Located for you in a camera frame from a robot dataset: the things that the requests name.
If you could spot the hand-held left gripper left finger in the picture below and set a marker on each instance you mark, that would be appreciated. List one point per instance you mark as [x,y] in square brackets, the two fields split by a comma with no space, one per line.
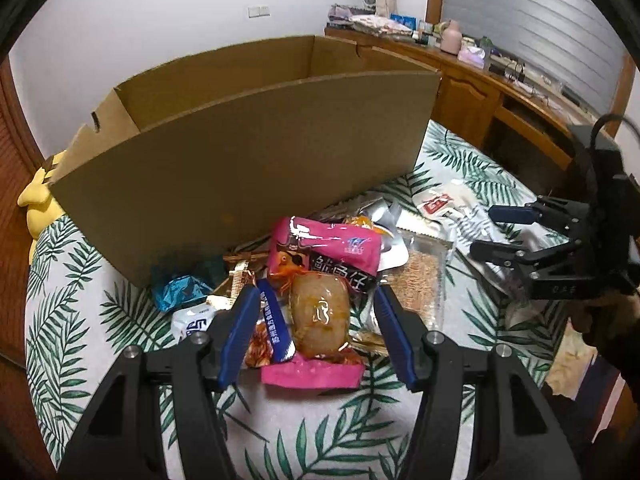
[240,330]

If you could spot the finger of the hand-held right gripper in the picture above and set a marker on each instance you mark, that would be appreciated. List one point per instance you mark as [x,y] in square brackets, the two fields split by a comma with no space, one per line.
[510,214]
[495,251]

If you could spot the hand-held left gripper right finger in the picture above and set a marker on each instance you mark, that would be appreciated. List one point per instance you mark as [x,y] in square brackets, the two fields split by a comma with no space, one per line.
[395,340]

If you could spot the white packet with red label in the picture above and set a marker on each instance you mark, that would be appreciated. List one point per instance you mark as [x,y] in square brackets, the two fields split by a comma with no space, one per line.
[440,205]

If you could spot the silver packet with orange print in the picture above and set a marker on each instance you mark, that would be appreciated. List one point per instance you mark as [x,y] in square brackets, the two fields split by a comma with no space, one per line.
[395,240]

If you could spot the pink snack packet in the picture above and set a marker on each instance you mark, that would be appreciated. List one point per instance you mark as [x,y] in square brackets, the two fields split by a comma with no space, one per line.
[330,245]

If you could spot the brown cardboard box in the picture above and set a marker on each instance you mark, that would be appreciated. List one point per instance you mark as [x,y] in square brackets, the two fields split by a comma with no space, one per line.
[250,150]

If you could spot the person's right hand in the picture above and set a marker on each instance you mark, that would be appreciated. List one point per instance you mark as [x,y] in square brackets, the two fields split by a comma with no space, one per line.
[600,320]

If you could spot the orange packet with blue stripe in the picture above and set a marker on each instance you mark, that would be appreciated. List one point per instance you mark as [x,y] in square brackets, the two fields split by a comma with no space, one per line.
[275,330]

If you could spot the gold foil packet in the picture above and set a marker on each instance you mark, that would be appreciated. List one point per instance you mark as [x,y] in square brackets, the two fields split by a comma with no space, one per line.
[240,280]

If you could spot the white and blue packet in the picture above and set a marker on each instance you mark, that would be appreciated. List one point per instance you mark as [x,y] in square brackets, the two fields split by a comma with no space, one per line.
[190,322]

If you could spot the clear packet of brown snack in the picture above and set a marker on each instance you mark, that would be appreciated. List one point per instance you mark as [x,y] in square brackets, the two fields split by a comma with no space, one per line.
[420,275]

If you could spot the blue candy wrapper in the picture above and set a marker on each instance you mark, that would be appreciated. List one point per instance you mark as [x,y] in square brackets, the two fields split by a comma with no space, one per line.
[180,292]

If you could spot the leaf-print blanket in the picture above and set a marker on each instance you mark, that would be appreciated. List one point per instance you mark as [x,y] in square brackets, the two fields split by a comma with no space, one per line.
[325,435]

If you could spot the wooden cabinet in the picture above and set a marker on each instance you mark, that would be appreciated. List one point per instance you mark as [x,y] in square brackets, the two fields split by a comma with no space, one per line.
[465,95]

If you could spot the beige cloth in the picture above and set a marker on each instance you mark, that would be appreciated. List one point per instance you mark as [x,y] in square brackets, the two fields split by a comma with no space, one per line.
[570,365]

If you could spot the purple tissue box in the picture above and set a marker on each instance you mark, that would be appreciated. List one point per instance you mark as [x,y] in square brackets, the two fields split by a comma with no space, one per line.
[472,56]

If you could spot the pink bottle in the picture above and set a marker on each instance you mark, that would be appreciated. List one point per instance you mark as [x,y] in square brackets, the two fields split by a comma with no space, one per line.
[450,37]

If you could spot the grey window blind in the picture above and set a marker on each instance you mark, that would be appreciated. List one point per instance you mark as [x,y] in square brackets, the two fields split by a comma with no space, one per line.
[525,10]

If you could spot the small blue box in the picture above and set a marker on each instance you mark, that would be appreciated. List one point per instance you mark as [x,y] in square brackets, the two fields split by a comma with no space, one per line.
[403,22]

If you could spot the folded floral cloth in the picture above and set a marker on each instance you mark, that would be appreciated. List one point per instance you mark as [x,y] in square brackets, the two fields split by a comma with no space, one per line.
[380,25]

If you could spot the yellow plush toy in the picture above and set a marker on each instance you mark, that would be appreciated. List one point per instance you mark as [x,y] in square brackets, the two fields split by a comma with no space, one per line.
[40,205]

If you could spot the folded purple cloth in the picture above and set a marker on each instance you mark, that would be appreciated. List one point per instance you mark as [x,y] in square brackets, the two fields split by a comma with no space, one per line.
[345,12]

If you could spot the white wall socket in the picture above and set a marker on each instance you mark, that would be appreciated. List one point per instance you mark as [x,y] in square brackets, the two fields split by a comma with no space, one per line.
[259,10]

